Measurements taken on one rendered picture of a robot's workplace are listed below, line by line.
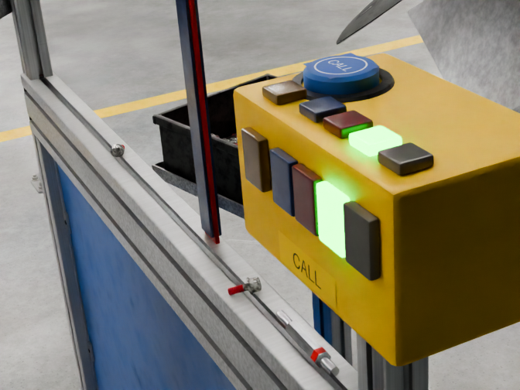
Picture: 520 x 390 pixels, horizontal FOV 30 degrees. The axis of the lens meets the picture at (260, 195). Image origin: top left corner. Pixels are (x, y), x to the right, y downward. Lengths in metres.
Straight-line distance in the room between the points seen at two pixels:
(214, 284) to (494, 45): 0.31
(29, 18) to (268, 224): 0.78
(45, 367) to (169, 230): 1.42
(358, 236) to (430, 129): 0.07
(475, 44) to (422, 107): 0.38
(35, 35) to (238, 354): 0.64
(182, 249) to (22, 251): 1.93
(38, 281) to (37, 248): 0.18
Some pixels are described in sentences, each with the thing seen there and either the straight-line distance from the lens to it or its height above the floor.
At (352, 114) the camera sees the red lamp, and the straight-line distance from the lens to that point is 0.46.
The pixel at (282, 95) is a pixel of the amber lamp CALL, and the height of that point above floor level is 1.08.
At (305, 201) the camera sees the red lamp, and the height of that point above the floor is 1.04.
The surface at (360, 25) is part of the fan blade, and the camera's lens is 0.97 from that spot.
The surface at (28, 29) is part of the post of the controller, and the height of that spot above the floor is 0.93.
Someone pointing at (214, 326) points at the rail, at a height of 0.82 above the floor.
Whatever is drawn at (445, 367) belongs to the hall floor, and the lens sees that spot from 2.11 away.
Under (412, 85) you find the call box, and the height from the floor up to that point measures 1.07.
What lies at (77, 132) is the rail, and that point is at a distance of 1.08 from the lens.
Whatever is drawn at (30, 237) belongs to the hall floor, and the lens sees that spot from 2.79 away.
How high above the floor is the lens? 1.25
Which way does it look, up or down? 26 degrees down
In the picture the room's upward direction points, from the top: 5 degrees counter-clockwise
